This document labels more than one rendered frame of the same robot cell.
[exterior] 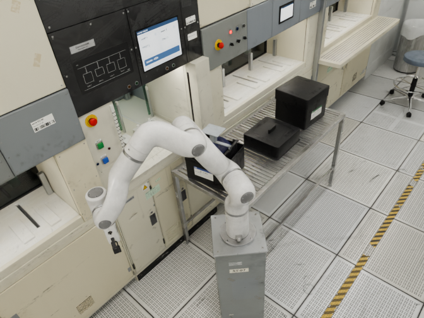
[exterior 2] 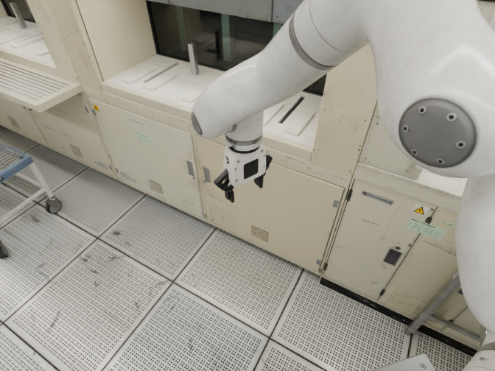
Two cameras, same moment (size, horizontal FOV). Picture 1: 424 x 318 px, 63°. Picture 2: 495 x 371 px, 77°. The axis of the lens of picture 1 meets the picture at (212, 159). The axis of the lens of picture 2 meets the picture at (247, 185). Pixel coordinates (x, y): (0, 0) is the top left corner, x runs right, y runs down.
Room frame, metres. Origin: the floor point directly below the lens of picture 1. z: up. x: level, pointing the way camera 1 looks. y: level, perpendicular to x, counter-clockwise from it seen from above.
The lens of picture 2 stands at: (0.86, -0.09, 1.59)
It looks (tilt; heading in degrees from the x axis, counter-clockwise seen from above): 44 degrees down; 74
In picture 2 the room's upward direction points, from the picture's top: straight up
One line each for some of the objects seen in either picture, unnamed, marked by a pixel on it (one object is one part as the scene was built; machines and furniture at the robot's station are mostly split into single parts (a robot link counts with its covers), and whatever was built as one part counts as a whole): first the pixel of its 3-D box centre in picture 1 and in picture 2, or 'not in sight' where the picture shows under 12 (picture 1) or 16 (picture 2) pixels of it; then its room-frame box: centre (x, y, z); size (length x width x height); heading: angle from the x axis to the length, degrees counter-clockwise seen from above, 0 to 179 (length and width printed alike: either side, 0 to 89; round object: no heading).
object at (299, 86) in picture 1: (300, 102); not in sight; (2.29, -0.71, 0.89); 0.29 x 0.29 x 0.25; 41
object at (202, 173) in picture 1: (215, 161); not in sight; (1.73, -0.02, 0.85); 0.28 x 0.28 x 0.17; 54
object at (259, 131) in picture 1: (271, 135); not in sight; (1.98, -0.43, 0.83); 0.29 x 0.29 x 0.13; 45
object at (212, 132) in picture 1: (214, 151); not in sight; (1.73, -0.02, 0.93); 0.24 x 0.20 x 0.32; 54
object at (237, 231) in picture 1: (236, 220); not in sight; (1.21, -0.10, 0.85); 0.19 x 0.19 x 0.18
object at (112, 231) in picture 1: (109, 227); (244, 157); (1.01, 0.46, 1.12); 0.10 x 0.07 x 0.11; 20
